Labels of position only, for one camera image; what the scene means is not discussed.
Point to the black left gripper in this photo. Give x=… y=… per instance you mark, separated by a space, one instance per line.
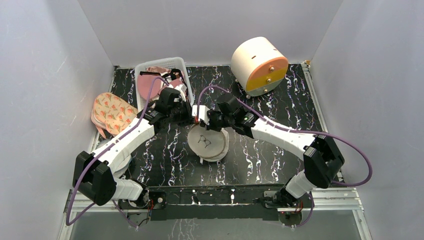
x=189 y=119

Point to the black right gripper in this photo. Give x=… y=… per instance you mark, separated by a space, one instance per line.
x=212 y=118

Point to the white mesh laundry bag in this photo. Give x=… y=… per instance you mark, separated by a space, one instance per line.
x=208 y=145

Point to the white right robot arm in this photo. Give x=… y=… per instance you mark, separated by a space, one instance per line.
x=320 y=154

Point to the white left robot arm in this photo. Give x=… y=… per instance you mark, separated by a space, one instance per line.
x=94 y=173

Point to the pink bra in basket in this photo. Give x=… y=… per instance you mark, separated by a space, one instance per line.
x=154 y=79

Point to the white plastic basket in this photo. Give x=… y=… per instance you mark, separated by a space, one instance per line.
x=170 y=63

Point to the cream orange cylindrical machine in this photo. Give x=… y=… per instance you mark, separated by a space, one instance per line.
x=258 y=66

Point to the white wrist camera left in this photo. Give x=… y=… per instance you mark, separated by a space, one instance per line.
x=182 y=90

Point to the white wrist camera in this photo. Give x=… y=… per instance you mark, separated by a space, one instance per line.
x=182 y=90
x=200 y=115

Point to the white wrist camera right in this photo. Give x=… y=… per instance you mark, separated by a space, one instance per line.
x=200 y=115

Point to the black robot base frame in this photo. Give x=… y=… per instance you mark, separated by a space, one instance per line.
x=240 y=201

